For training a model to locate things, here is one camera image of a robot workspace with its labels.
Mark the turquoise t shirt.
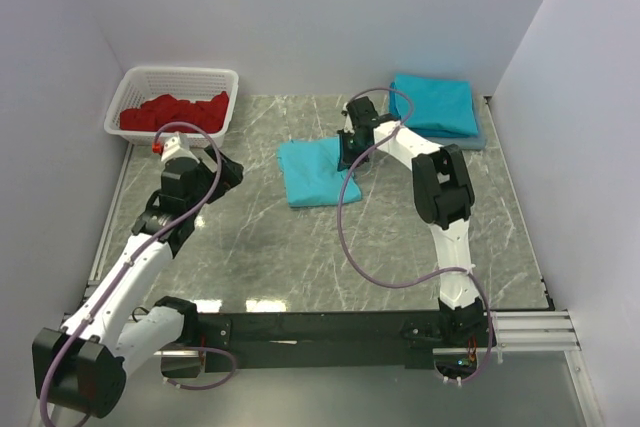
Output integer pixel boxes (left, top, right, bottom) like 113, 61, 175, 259
277, 137, 346, 208

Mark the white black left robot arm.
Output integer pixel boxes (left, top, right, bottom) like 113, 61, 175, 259
32, 147, 243, 426

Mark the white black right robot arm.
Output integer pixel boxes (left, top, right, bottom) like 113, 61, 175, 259
337, 96, 491, 346

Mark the folded blue middle shirt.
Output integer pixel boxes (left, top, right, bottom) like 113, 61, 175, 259
405, 93, 486, 139

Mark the red t shirt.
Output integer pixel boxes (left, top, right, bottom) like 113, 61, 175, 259
119, 91, 229, 134

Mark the folded turquoise top shirt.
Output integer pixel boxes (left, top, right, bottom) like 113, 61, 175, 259
390, 74, 478, 138

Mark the black base beam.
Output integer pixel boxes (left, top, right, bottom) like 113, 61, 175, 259
170, 310, 496, 369

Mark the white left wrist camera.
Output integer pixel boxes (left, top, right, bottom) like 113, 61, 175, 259
152, 133, 198, 164

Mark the aluminium rail frame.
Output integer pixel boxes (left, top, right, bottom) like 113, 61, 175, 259
49, 144, 581, 363

